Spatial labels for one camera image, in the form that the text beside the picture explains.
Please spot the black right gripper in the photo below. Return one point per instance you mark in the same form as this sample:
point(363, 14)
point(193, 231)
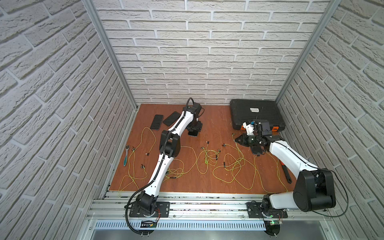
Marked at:
point(244, 141)

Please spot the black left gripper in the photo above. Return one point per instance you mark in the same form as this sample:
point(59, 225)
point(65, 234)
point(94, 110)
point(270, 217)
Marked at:
point(194, 130)

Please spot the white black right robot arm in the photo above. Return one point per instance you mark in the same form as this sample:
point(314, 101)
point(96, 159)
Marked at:
point(314, 189)

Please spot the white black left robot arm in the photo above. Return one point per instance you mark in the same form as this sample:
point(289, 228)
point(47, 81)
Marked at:
point(170, 146)

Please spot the black phone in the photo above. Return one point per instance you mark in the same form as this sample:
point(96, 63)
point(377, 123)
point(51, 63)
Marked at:
point(157, 122)
point(169, 121)

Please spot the black phone far left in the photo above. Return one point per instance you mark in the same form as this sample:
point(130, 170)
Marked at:
point(157, 122)

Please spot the black plastic tool case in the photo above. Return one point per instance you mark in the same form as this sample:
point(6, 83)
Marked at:
point(243, 110)

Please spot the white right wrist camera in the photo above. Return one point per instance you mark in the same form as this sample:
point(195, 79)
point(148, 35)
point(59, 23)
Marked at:
point(251, 128)

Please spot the red handle tool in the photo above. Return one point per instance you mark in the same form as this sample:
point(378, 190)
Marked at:
point(287, 173)

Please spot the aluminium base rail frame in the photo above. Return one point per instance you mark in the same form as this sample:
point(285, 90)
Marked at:
point(205, 212)

